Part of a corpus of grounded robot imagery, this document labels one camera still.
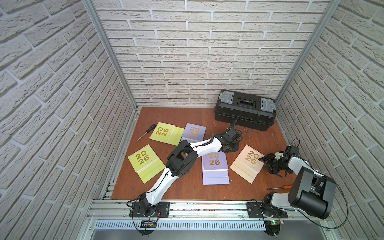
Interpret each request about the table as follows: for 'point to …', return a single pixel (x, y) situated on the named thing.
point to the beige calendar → (247, 164)
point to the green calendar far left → (167, 133)
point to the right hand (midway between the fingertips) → (263, 162)
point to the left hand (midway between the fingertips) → (241, 148)
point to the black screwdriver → (151, 128)
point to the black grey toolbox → (253, 112)
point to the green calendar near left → (146, 163)
